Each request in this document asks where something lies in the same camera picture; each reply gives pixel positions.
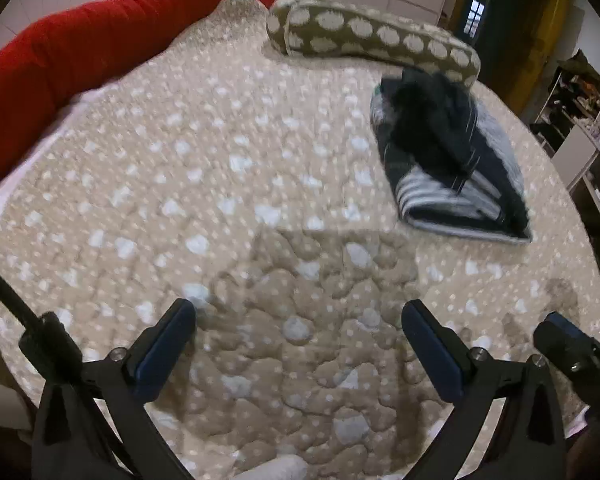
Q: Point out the white shelf unit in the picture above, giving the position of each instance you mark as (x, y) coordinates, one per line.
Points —
(567, 127)

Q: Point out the red blanket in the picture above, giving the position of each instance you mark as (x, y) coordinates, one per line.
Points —
(80, 49)

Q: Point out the beige dotted bed quilt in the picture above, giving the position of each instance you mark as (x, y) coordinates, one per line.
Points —
(250, 183)

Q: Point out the olive hedgehog bolster pillow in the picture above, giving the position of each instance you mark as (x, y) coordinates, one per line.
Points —
(329, 28)

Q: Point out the white bed sheet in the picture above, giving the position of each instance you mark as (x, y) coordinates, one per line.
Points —
(55, 130)

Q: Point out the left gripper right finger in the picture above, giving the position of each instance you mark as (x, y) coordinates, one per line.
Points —
(528, 441)

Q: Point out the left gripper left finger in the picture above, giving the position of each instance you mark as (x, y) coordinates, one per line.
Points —
(92, 422)

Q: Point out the dark navy striped pants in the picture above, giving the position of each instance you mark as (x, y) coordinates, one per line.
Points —
(449, 163)

